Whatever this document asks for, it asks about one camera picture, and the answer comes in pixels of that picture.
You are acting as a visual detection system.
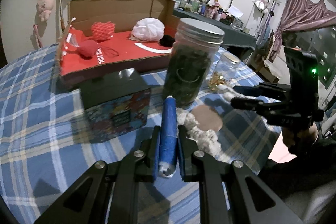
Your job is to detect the blue and white cloth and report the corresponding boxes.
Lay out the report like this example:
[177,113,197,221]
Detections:
[158,96,178,178]

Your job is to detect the red foam net ball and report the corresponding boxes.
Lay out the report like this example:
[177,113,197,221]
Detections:
[91,21,116,42]

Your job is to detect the person's right hand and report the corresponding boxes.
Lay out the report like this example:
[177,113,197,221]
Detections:
[282,122,319,156]

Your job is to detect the cream knotted rope toy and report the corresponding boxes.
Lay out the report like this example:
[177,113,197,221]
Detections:
[176,84,261,156]

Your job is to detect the blue plaid tablecloth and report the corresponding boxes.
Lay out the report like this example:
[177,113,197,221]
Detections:
[1,46,281,223]

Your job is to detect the colourful tin box black lid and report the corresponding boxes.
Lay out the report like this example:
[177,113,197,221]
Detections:
[79,68,151,142]

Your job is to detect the black fuzzy pom-pom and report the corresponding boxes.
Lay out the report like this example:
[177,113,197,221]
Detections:
[159,35,175,48]

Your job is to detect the beige round powder puff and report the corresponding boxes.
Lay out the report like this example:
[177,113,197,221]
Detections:
[191,105,223,132]

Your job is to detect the tall jar of dark leaves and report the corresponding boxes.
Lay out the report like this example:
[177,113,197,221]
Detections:
[162,18,225,108]

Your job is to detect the orange handled stick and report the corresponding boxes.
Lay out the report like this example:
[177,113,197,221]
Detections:
[59,0,65,33]

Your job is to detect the cardboard box with red lining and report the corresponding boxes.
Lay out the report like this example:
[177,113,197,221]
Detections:
[55,0,179,88]

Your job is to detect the red fabric pouch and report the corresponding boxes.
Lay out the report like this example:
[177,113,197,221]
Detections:
[76,40,99,59]

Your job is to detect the dark green covered side table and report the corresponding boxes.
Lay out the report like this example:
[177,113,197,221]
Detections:
[173,9,256,52]

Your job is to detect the pink curtain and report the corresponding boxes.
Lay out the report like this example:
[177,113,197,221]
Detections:
[272,0,335,55]

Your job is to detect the small glass jar gold beads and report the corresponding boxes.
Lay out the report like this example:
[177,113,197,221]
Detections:
[209,52,240,91]

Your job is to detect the pink pig plush on wall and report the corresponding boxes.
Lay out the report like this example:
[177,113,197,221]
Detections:
[37,0,55,22]

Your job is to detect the white mesh bath loofah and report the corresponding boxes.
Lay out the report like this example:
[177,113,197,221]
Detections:
[130,18,165,42]

